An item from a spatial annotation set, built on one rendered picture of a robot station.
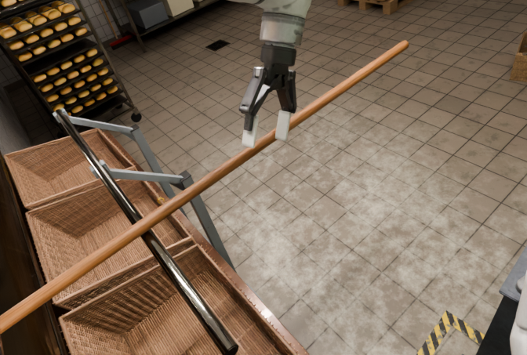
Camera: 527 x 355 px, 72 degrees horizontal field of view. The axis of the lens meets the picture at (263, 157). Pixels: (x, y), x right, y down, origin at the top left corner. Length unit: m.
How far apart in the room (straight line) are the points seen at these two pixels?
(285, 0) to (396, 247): 1.66
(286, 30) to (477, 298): 1.65
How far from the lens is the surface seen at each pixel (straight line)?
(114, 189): 1.06
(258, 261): 2.18
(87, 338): 1.35
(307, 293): 2.03
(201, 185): 0.89
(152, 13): 5.39
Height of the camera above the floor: 1.79
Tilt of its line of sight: 40 degrees down
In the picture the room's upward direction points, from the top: 15 degrees counter-clockwise
